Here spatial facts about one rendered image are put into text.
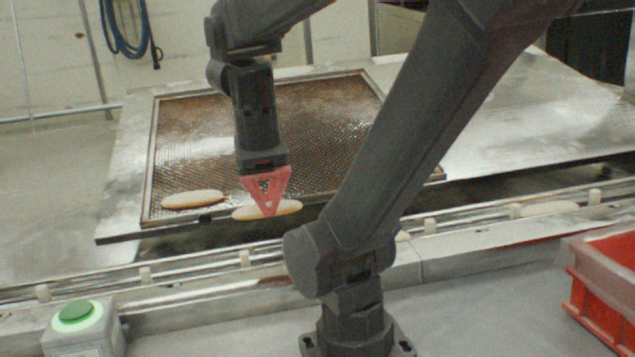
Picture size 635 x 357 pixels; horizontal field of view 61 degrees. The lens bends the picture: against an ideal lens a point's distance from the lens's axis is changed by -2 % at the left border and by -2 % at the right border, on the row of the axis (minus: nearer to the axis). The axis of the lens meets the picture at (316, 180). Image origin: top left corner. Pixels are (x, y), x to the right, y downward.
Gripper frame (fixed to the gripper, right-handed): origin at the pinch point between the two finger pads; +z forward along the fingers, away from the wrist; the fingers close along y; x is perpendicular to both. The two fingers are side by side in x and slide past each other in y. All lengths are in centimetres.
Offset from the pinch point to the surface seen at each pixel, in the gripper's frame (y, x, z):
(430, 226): 1.3, 23.5, 7.1
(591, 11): -167, 173, 7
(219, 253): -2.4, -7.8, 7.8
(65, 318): 15.1, -24.9, 2.8
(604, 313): 26.2, 34.3, 7.4
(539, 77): -43, 68, 0
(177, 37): -369, -31, 25
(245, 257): 1.3, -4.2, 7.0
